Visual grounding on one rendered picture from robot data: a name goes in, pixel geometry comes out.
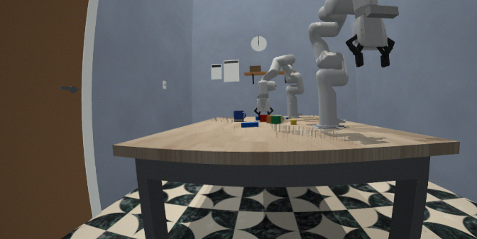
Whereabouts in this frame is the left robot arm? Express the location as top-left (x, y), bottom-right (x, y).
top-left (308, 0), bottom-right (399, 128)

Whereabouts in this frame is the dark blue mug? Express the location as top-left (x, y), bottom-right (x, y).
top-left (234, 111), bottom-right (246, 122)

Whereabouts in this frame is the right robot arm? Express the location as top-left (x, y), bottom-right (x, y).
top-left (257, 55), bottom-right (304, 118)

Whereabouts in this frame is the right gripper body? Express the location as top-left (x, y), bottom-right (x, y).
top-left (257, 98), bottom-right (270, 111)

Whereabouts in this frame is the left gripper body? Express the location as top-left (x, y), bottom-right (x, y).
top-left (353, 15), bottom-right (388, 50)

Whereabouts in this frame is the blue rectangular bar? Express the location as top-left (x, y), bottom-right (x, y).
top-left (241, 122), bottom-right (258, 128)

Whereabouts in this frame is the green cube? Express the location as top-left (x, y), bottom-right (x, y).
top-left (271, 116), bottom-right (281, 124)

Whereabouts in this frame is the orange cube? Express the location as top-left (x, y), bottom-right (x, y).
top-left (266, 115), bottom-right (275, 123)

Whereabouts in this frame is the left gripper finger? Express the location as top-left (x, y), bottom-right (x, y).
top-left (346, 35), bottom-right (364, 67)
top-left (377, 38), bottom-right (395, 67)

